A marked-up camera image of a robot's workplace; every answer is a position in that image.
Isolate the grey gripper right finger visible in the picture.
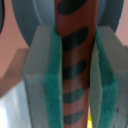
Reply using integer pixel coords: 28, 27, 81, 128
89, 27, 128, 128

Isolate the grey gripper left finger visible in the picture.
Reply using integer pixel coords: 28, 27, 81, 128
22, 26, 63, 128

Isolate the brown toy sausage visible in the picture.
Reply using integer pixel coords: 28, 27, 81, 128
54, 0, 98, 128

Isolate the yellow toy box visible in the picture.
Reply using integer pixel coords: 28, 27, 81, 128
87, 113, 93, 128

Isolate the grey toy pot middle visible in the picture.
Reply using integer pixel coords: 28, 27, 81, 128
11, 0, 124, 46

